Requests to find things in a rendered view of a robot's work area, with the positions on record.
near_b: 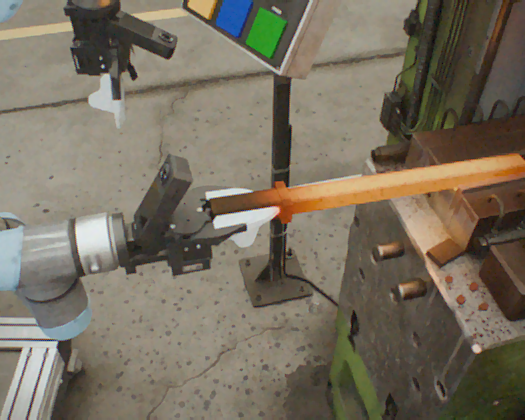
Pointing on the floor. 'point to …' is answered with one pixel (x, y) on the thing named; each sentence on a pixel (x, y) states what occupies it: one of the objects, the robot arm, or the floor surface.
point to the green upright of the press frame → (485, 97)
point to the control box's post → (279, 158)
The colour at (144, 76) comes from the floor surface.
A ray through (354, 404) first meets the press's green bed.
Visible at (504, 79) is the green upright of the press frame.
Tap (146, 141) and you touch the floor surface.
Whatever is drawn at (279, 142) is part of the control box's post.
